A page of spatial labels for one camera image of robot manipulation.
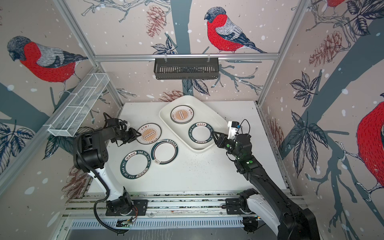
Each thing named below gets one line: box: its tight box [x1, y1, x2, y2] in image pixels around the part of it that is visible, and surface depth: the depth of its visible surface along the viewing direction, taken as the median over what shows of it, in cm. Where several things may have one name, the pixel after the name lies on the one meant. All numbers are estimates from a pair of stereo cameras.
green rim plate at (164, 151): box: [150, 139, 179, 165], surface depth 95 cm
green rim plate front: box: [188, 122, 214, 144], surface depth 106 cm
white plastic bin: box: [159, 95, 229, 135], surface depth 112 cm
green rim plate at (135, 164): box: [120, 150, 151, 180], surface depth 90 cm
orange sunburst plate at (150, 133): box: [136, 123, 162, 145], surface depth 105 cm
